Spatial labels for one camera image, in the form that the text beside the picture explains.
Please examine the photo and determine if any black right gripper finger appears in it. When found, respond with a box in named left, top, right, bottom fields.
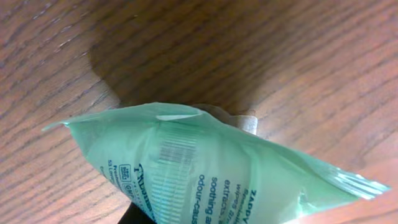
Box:
left=118, top=203, right=155, bottom=224

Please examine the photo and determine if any teal wipes packet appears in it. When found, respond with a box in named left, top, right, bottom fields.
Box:
left=42, top=101, right=391, bottom=224

